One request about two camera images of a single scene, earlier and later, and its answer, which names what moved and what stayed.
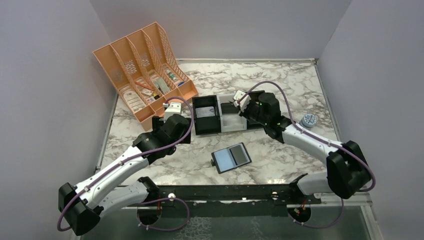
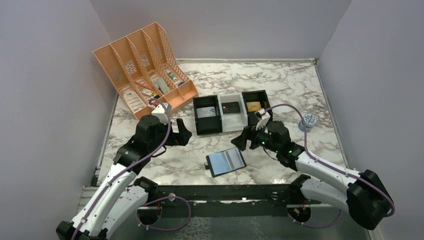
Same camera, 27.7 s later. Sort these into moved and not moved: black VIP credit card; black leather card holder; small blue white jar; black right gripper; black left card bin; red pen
Moved: black leather card holder; black right gripper
Not moved: red pen; small blue white jar; black VIP credit card; black left card bin
